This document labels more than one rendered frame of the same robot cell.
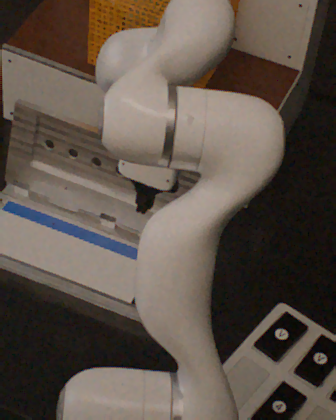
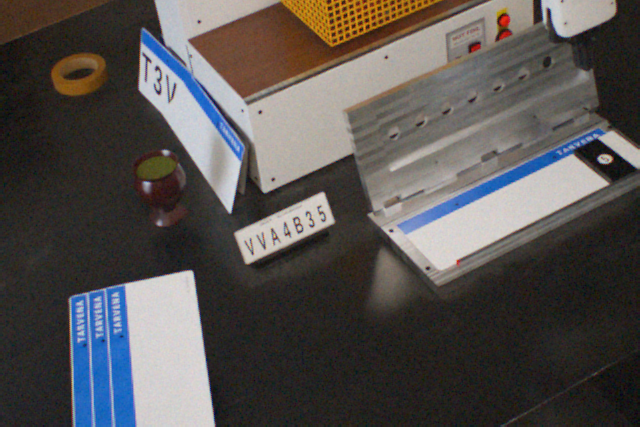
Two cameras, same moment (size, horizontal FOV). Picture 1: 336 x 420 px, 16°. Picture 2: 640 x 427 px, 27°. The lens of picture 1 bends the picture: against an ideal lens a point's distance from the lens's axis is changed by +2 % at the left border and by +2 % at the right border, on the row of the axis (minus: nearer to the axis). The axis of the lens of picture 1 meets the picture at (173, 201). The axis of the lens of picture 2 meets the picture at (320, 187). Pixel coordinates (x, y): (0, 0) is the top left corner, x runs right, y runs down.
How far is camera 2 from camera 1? 1.51 m
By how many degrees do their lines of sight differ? 31
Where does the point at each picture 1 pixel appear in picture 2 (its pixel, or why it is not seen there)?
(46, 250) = (490, 221)
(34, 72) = (289, 102)
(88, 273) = (546, 201)
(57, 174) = (419, 156)
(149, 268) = not seen: outside the picture
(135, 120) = not seen: outside the picture
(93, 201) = (468, 151)
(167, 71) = not seen: outside the picture
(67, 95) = (330, 99)
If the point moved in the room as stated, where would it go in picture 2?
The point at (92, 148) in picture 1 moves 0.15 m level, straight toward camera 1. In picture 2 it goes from (437, 96) to (521, 123)
